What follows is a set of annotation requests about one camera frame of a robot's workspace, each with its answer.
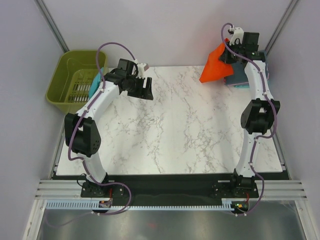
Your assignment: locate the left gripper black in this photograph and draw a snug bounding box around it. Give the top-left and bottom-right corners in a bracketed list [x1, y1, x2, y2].
[124, 75, 153, 101]

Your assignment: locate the orange t shirt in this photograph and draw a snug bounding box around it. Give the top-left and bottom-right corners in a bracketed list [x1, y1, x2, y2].
[199, 43, 234, 84]

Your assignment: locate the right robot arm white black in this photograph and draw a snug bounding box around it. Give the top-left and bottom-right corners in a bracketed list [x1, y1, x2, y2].
[219, 27, 281, 179]

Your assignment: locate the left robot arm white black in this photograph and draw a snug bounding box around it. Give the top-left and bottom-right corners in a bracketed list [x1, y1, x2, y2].
[64, 58, 154, 197]

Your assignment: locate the folded dark teal t shirt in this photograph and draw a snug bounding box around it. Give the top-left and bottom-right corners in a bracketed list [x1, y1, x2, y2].
[224, 49, 270, 86]

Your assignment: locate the teal t shirt in basket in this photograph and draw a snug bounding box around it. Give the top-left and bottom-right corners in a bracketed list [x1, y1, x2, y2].
[88, 72, 102, 100]

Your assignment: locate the olive green plastic basket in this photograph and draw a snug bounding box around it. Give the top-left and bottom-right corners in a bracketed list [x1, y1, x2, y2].
[45, 50, 108, 115]

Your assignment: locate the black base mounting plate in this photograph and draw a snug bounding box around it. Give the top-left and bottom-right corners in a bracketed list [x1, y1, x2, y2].
[53, 173, 264, 205]

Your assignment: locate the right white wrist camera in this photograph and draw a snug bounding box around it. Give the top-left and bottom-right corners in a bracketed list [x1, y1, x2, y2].
[228, 26, 244, 46]

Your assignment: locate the right aluminium corner post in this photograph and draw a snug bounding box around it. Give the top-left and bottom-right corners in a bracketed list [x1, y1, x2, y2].
[265, 0, 301, 55]

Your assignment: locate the aluminium corner post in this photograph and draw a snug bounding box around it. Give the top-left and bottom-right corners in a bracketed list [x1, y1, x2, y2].
[265, 0, 301, 55]
[34, 0, 70, 53]

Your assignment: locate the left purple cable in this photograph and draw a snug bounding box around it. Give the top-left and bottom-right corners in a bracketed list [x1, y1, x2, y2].
[67, 42, 140, 216]

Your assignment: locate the purple cable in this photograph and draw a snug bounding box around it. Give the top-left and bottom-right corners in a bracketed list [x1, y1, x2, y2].
[220, 22, 278, 217]
[67, 42, 140, 216]

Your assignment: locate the light blue slotted cable duct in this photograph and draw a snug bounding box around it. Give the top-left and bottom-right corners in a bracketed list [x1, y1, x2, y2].
[45, 198, 249, 211]

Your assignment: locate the aluminium frame rail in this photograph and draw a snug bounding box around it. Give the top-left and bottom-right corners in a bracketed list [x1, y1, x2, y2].
[35, 180, 82, 200]

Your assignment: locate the left aluminium corner post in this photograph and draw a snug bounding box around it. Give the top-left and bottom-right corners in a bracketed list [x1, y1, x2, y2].
[34, 0, 70, 53]

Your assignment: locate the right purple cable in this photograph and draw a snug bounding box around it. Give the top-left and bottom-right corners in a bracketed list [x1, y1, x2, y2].
[220, 22, 278, 217]

